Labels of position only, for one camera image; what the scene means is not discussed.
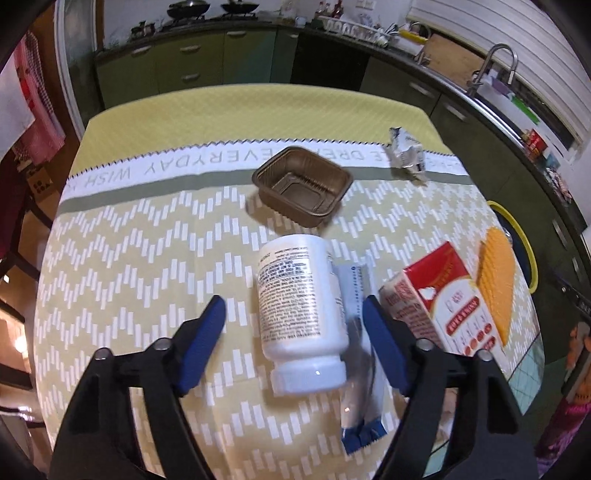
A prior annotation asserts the blue white plastic wrapper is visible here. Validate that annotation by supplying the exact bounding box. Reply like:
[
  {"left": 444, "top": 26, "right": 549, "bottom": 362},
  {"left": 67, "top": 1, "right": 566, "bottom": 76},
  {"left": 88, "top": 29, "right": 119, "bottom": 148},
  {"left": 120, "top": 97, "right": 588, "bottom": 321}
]
[{"left": 335, "top": 263, "right": 387, "bottom": 455}]

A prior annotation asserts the red white milk carton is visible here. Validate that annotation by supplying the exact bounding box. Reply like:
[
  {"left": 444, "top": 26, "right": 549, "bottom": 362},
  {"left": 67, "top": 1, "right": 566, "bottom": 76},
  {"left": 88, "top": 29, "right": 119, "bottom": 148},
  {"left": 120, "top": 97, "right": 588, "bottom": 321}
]
[{"left": 380, "top": 242, "right": 509, "bottom": 369}]

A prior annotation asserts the white pill bottle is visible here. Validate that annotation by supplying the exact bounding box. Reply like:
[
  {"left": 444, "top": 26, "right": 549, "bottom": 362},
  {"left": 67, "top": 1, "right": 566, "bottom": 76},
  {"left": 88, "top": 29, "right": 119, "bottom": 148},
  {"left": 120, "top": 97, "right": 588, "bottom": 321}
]
[{"left": 256, "top": 234, "right": 349, "bottom": 396}]

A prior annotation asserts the orange foam net sleeve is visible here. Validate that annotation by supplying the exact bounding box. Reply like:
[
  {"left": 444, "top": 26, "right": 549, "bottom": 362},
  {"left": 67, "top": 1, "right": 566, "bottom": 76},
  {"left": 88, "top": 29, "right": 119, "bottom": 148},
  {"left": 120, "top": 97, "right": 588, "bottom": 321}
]
[{"left": 477, "top": 227, "right": 516, "bottom": 345}]

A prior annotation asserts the brown plastic tray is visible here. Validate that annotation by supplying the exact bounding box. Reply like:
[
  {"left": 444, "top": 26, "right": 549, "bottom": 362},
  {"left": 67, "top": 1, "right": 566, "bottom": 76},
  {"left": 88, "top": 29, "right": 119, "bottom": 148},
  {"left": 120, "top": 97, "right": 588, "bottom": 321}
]
[{"left": 252, "top": 146, "right": 353, "bottom": 228}]

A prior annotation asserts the snack wrapper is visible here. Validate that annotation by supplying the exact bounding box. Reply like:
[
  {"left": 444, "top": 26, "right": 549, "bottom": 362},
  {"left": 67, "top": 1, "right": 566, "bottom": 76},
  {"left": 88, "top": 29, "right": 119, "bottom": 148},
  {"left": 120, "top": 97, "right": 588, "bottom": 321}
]
[{"left": 386, "top": 127, "right": 428, "bottom": 183}]

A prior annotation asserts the yellow rimmed blue trash bin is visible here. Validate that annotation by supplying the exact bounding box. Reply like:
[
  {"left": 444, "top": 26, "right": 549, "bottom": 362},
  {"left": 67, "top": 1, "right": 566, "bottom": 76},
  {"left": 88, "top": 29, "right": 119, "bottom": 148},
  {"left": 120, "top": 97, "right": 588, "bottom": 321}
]
[{"left": 487, "top": 200, "right": 539, "bottom": 295}]

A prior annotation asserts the steel kitchen faucet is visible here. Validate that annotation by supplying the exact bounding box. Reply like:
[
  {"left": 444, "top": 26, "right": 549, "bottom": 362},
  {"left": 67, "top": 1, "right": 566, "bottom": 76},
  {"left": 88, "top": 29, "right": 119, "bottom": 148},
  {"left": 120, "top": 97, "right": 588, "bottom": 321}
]
[{"left": 466, "top": 43, "right": 519, "bottom": 97}]

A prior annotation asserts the patterned tablecloth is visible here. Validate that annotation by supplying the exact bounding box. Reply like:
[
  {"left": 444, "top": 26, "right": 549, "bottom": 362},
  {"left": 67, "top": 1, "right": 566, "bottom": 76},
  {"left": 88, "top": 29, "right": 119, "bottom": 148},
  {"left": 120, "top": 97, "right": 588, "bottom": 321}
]
[{"left": 34, "top": 84, "right": 498, "bottom": 479}]

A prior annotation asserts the wooden cutting board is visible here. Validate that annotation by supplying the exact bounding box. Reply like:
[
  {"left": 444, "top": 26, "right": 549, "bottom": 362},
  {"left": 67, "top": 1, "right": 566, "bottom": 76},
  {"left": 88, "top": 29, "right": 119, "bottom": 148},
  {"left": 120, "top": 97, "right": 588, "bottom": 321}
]
[{"left": 424, "top": 34, "right": 484, "bottom": 89}]

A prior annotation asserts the dish rack with dishes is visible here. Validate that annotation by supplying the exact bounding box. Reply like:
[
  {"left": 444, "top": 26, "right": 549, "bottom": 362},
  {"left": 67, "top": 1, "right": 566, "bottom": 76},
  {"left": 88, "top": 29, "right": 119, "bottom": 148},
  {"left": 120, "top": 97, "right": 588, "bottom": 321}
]
[{"left": 318, "top": 16, "right": 392, "bottom": 48}]

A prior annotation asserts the black wok left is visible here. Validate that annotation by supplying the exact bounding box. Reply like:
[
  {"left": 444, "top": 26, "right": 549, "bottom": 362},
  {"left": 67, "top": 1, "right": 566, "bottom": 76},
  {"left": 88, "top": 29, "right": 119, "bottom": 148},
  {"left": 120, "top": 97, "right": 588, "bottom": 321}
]
[{"left": 166, "top": 0, "right": 211, "bottom": 20}]

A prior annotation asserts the black wok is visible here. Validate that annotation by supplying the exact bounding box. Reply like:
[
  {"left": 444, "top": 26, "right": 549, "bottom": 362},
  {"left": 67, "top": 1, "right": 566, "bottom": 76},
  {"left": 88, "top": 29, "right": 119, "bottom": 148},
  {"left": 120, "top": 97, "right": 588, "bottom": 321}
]
[
  {"left": 221, "top": 0, "right": 259, "bottom": 15},
  {"left": 166, "top": 0, "right": 211, "bottom": 20}
]

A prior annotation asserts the black wok right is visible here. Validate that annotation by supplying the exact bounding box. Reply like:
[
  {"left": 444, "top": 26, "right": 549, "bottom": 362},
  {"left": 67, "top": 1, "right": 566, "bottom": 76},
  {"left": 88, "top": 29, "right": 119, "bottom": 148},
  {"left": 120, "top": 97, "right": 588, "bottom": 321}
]
[{"left": 221, "top": 0, "right": 259, "bottom": 15}]

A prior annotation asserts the white window blind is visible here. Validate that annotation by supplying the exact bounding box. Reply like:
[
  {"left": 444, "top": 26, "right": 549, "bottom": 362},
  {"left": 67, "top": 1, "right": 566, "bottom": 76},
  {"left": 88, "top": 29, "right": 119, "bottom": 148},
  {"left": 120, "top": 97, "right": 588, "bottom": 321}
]
[{"left": 406, "top": 0, "right": 591, "bottom": 144}]

